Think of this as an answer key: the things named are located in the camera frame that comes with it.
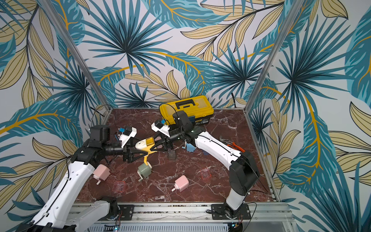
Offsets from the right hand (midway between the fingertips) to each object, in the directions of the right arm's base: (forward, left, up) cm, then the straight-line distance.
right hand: (151, 145), depth 69 cm
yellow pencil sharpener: (-2, +3, +4) cm, 6 cm away
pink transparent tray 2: (-11, +22, -26) cm, 36 cm away
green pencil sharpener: (-5, +7, -19) cm, 21 cm away
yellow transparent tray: (0, 0, +4) cm, 4 cm away
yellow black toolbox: (+32, -27, -8) cm, 42 cm away
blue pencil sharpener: (+11, -19, -22) cm, 31 cm away
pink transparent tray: (-5, -28, -27) cm, 39 cm away
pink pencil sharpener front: (-12, -14, -20) cm, 27 cm away
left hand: (-3, +3, +1) cm, 4 cm away
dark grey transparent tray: (+8, -7, -27) cm, 29 cm away
